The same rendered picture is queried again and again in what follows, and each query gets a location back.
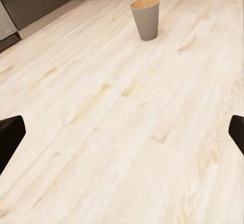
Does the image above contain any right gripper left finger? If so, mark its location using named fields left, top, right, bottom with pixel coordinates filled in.
left=0, top=115, right=26, bottom=175

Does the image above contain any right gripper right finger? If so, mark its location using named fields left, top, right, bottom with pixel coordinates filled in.
left=228, top=115, right=244, bottom=155

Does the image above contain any trash can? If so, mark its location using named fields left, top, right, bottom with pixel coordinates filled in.
left=131, top=0, right=160, bottom=41

